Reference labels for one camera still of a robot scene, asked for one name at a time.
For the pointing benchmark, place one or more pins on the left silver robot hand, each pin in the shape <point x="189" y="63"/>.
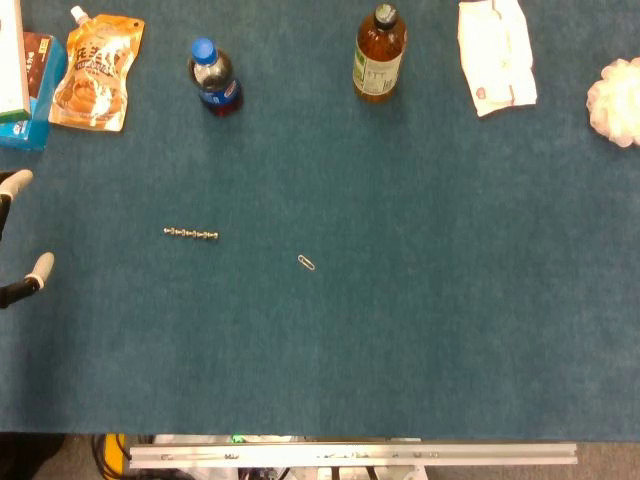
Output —
<point x="15" y="182"/>

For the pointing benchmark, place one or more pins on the orange spout pouch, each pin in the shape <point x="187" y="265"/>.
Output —
<point x="97" y="76"/>

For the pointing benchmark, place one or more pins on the silver paper clip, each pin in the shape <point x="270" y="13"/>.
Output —
<point x="306" y="262"/>

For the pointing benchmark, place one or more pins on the amber tea bottle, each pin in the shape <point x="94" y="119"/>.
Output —
<point x="378" y="56"/>

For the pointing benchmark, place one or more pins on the blue cap cola bottle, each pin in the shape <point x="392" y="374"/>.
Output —
<point x="215" y="78"/>

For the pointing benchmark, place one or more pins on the white carton box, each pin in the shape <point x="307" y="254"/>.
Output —
<point x="11" y="60"/>

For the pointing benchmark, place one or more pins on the silver bead chain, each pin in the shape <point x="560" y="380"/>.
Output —
<point x="190" y="233"/>

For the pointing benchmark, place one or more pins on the white wet wipes pack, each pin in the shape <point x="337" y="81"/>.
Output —
<point x="496" y="55"/>

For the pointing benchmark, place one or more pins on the aluminium extrusion rail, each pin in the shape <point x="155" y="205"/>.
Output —
<point x="350" y="455"/>

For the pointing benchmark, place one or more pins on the blue and brown snack box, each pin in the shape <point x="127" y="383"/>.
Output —
<point x="36" y="90"/>

